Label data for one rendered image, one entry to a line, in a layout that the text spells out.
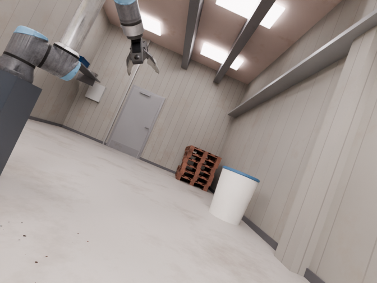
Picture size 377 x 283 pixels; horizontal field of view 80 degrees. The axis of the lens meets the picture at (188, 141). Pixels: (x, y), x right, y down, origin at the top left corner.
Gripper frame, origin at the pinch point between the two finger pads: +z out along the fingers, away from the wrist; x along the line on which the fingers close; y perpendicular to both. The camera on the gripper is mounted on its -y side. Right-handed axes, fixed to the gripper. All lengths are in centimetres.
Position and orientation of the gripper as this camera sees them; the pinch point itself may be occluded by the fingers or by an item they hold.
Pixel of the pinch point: (143, 75)
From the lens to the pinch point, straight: 118.7
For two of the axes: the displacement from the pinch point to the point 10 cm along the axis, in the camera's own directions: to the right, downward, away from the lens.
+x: -10.0, 0.6, 0.4
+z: 0.7, 6.4, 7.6
